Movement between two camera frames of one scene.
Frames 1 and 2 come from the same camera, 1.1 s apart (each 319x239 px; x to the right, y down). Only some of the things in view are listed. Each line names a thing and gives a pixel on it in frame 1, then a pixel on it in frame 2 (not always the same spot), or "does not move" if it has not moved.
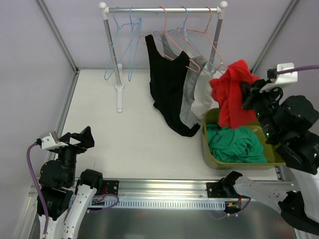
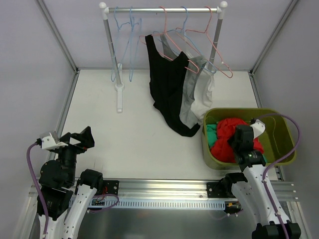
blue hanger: (135, 27) does not move
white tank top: (203, 94) does not move
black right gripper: (252, 97) to (243, 139)
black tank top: (168, 81) does not move
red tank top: (226, 92) to (222, 150)
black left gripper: (71, 145) does not move
